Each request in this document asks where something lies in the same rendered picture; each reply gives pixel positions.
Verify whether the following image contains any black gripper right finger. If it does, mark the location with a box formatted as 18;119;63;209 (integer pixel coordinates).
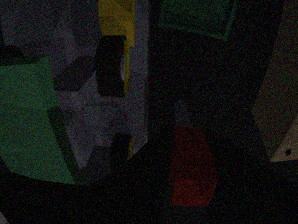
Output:
204;128;298;224

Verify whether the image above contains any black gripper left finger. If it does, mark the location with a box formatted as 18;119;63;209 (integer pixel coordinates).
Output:
0;125;174;224

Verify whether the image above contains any green tray rim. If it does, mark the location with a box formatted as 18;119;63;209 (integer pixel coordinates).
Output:
158;0;238;40

